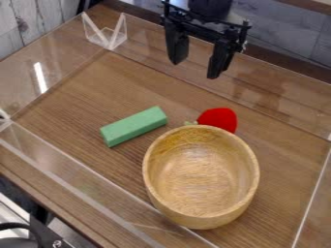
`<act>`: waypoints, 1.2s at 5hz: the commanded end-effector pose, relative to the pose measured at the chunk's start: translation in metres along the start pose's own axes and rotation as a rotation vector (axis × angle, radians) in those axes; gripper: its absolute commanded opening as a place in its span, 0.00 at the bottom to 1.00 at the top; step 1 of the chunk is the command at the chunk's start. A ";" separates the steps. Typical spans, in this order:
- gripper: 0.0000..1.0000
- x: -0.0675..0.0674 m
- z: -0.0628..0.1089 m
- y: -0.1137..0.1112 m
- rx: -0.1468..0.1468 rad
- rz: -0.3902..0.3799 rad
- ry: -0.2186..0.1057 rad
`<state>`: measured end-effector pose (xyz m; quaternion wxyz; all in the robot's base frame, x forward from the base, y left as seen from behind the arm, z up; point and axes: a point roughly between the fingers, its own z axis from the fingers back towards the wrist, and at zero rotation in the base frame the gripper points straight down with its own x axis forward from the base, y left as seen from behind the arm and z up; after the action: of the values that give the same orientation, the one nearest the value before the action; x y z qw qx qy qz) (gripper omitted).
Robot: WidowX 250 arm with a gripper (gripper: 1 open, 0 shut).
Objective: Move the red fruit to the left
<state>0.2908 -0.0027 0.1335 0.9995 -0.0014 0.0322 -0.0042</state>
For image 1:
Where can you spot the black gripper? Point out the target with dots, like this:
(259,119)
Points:
(208,20)

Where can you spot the red plush strawberry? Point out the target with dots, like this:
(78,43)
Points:
(216,117)

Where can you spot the green rectangular block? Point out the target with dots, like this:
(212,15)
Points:
(133,126)

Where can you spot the wooden bowl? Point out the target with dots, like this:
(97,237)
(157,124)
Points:
(201,175)

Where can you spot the clear acrylic enclosure wall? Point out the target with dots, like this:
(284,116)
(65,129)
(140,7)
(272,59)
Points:
(100,69)

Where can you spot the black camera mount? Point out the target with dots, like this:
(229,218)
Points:
(25,233)

